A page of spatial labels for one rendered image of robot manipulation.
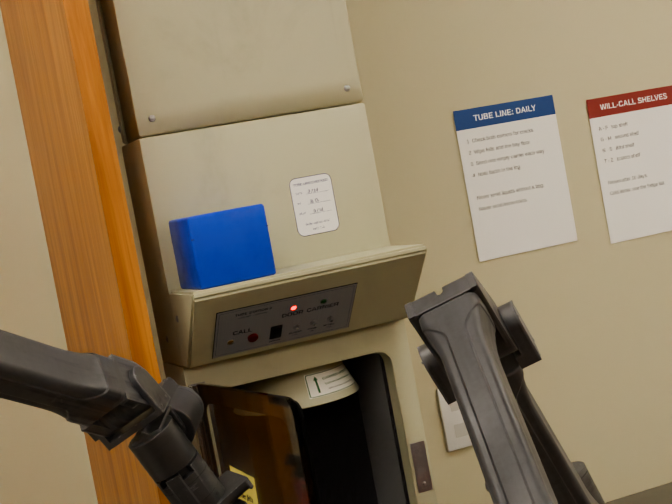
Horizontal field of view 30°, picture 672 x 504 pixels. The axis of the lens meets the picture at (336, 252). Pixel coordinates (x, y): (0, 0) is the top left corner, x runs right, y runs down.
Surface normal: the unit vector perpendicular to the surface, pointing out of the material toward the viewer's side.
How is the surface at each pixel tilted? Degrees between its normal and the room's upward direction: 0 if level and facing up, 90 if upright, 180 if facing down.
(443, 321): 44
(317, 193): 90
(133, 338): 90
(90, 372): 63
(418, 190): 90
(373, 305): 135
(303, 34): 90
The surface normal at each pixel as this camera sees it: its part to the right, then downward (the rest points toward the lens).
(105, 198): 0.37, -0.02
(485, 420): -0.44, -0.62
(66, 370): 0.80, -0.52
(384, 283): 0.39, 0.68
